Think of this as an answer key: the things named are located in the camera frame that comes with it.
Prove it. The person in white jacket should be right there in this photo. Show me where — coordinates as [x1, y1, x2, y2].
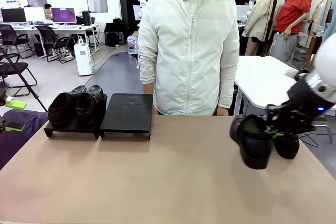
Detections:
[138, 0, 240, 116]

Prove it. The black computer tower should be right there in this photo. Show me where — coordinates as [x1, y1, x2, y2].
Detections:
[81, 10, 92, 25]

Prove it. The black camera tripod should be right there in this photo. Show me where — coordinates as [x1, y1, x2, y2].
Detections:
[0, 42, 49, 113]

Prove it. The white office desk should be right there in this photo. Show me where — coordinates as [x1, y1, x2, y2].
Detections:
[0, 23, 100, 58]

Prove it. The person's right hand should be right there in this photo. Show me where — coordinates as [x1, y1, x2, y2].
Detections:
[143, 83, 159, 116]

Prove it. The black backpack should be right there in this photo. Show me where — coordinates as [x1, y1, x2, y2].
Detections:
[104, 17, 127, 48]

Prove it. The beige hanging garment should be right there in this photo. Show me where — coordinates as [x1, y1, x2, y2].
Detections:
[308, 0, 329, 54]

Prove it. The purple screen monitor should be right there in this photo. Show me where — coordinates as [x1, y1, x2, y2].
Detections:
[51, 7, 76, 24]

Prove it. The black leather shoe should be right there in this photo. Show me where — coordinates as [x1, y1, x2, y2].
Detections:
[229, 114, 275, 170]
[271, 124, 300, 160]
[76, 84, 105, 127]
[47, 85, 87, 130]

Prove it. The person's left forearm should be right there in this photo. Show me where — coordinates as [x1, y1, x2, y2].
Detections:
[218, 66, 238, 109]

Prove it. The black office chair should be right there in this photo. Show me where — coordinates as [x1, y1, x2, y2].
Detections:
[0, 24, 35, 59]
[0, 52, 38, 98]
[35, 25, 76, 64]

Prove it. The person's right forearm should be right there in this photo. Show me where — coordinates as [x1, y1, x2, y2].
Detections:
[138, 48, 159, 85]

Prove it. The lit computer case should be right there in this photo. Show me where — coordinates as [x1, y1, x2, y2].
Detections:
[127, 35, 140, 56]

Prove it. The light blue hanging garment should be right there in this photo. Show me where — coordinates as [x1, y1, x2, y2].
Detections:
[321, 8, 336, 44]

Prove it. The purple cloth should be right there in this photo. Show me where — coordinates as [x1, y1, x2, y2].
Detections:
[0, 109, 55, 170]

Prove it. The white air purifier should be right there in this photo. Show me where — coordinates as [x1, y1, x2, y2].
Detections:
[73, 38, 94, 77]

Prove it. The black computer monitor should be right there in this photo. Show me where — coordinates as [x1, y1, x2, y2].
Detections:
[1, 8, 27, 24]

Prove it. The white monitor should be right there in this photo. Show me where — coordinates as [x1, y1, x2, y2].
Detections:
[24, 7, 46, 23]

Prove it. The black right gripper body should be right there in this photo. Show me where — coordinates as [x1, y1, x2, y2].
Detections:
[287, 77, 335, 122]

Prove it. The black metal shoe stand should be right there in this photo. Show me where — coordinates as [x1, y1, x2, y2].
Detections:
[99, 93, 154, 141]
[43, 92, 108, 140]

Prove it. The seated background person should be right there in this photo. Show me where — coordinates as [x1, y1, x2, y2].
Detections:
[44, 3, 53, 22]

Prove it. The mannequin in beige coat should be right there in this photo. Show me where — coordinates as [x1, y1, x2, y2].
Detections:
[241, 0, 281, 56]

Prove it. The white table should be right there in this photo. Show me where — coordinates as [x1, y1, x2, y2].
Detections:
[233, 55, 336, 137]

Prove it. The mannequin in red shirt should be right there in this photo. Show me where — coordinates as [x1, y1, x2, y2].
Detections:
[271, 0, 313, 65]

